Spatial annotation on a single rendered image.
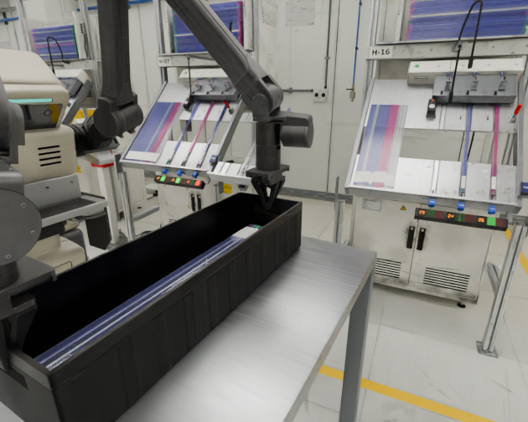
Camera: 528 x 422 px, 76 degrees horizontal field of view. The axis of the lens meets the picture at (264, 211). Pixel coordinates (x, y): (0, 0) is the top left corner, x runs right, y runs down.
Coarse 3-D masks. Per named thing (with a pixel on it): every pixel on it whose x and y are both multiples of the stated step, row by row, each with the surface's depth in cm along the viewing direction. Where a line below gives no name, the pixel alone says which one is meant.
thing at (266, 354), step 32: (320, 256) 76; (352, 256) 76; (256, 288) 64; (288, 288) 64; (320, 288) 64; (352, 288) 64; (224, 320) 55; (256, 320) 55; (288, 320) 55; (320, 320) 55; (352, 320) 82; (192, 352) 48; (224, 352) 48; (256, 352) 48; (288, 352) 48; (320, 352) 48; (352, 352) 85; (160, 384) 43; (192, 384) 43; (224, 384) 43; (256, 384) 43; (288, 384) 43; (352, 384) 88; (0, 416) 39; (128, 416) 39; (160, 416) 39; (192, 416) 39; (224, 416) 39; (256, 416) 39; (288, 416) 39; (352, 416) 91
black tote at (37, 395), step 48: (240, 192) 84; (144, 240) 59; (192, 240) 71; (288, 240) 74; (48, 288) 46; (96, 288) 52; (144, 288) 61; (192, 288) 46; (240, 288) 58; (48, 336) 47; (144, 336) 40; (192, 336) 48; (0, 384) 38; (48, 384) 31; (96, 384) 35; (144, 384) 41
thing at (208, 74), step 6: (186, 72) 230; (192, 72) 228; (198, 72) 226; (204, 72) 224; (210, 72) 222; (216, 72) 220; (222, 72) 218; (180, 78) 230; (186, 78) 228; (192, 78) 226; (198, 78) 224; (204, 78) 222; (210, 78) 221; (216, 78) 219; (222, 78) 217; (186, 84) 233; (192, 84) 231
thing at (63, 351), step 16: (224, 240) 73; (240, 240) 73; (208, 256) 66; (176, 272) 60; (192, 272) 60; (160, 288) 55; (128, 304) 51; (144, 304) 51; (96, 320) 48; (112, 320) 48; (80, 336) 45; (96, 336) 45; (48, 352) 42; (64, 352) 42; (48, 368) 39
